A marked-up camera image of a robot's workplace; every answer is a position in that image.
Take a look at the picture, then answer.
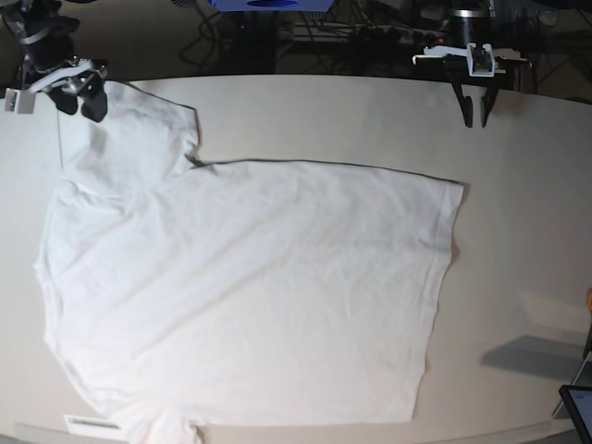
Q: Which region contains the black tablet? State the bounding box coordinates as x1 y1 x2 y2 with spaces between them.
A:
559 385 591 444

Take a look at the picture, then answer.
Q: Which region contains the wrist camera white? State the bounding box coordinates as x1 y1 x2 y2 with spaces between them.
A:
4 88 36 114
466 43 496 78

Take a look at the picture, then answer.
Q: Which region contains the white label strip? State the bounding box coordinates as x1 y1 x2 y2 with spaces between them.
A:
64 414 122 438

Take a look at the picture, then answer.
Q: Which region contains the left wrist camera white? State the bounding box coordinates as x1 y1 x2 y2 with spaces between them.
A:
466 43 496 78

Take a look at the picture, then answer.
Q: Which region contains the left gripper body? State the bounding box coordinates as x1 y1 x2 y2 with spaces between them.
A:
412 43 531 90

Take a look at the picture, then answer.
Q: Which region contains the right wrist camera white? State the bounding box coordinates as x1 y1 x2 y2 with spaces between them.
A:
4 88 36 114

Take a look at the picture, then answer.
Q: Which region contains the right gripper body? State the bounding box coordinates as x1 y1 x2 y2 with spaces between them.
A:
27 58 107 98

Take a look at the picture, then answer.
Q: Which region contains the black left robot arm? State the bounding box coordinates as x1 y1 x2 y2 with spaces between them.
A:
412 1 532 128

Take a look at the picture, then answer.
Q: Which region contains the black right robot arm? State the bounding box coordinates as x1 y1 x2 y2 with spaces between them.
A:
1 1 108 122

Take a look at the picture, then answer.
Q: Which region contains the white T-shirt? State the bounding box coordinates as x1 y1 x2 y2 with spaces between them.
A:
35 82 463 443

